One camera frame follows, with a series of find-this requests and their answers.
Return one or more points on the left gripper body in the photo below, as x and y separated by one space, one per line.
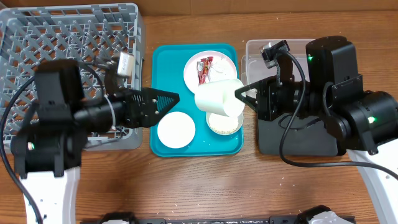
124 114

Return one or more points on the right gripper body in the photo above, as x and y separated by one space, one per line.
273 99

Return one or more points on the pink bowl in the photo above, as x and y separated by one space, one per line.
176 130

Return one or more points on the white cup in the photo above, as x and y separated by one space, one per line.
219 98

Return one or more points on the pile of rice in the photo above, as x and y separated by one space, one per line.
224 124

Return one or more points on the grey bowl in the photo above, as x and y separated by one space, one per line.
224 124

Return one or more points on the red snack wrapper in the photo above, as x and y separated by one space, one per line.
203 67

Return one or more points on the white wrapper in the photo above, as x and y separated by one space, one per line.
219 70

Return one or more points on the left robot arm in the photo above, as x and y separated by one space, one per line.
74 99

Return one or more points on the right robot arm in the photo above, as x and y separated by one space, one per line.
364 123

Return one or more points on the clear plastic bin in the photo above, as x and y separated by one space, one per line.
253 67

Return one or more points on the teal serving tray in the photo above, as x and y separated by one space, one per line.
168 62

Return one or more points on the black tray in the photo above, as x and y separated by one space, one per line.
307 137

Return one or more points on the large white plate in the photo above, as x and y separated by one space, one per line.
190 75

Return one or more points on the grey plastic dish rack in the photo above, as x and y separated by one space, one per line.
31 35

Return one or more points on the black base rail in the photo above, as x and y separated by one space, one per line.
289 219

